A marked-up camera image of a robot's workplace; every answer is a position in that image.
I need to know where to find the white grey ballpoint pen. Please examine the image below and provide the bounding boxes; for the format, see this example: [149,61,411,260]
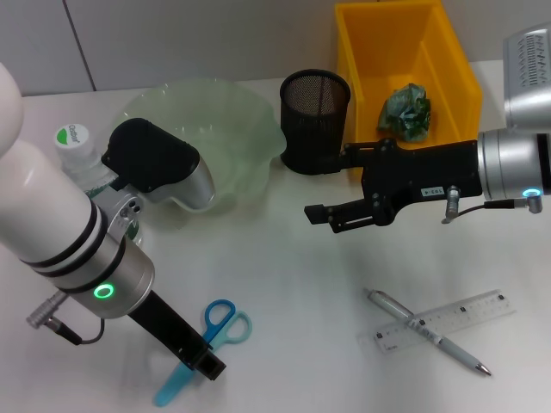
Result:
[365,287,493,379]

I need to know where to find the clear plastic ruler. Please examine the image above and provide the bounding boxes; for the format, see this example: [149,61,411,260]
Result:
[357,289,517,356]

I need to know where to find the clear plastic water bottle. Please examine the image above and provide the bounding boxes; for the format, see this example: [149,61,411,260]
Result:
[53,123,144,247]

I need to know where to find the green plastic wrap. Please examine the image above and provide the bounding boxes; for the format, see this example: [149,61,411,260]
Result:
[377,83,432,145]

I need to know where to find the yellow plastic bin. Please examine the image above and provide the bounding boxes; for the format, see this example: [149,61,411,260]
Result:
[334,0,484,178]

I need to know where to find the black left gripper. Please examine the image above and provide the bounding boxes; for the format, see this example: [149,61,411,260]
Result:
[127,291,228,383]

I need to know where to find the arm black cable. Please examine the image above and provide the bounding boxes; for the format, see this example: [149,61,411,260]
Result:
[25,289,107,346]
[440,184,544,225]

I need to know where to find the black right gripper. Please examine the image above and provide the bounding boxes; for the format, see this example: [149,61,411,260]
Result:
[303,136,484,235]

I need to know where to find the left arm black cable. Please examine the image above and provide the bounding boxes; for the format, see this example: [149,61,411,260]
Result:
[25,289,107,346]

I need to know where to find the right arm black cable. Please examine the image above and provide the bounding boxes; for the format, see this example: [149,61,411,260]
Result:
[440,184,544,225]

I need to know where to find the blue scissors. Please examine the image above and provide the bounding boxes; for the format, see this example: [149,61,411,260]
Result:
[153,299,253,408]

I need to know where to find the green glass fruit plate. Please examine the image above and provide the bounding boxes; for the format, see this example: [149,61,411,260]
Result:
[123,77,288,214]

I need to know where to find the black mesh pen holder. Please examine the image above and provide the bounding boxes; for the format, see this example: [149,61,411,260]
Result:
[278,69,352,176]

